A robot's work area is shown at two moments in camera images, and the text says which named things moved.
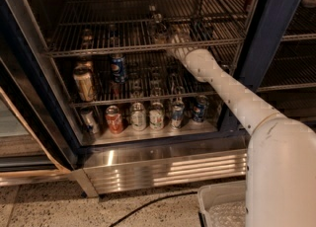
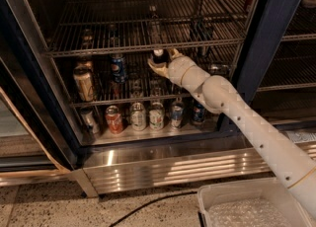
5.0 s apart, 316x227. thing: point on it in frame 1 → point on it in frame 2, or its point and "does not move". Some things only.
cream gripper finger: [181, 33] → [174, 52]
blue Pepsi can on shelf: [118, 68] does not move
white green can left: [138, 116] does not move
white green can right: [157, 116] does not move
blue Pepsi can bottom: [199, 108] does not move
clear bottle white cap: [159, 30] → [159, 56]
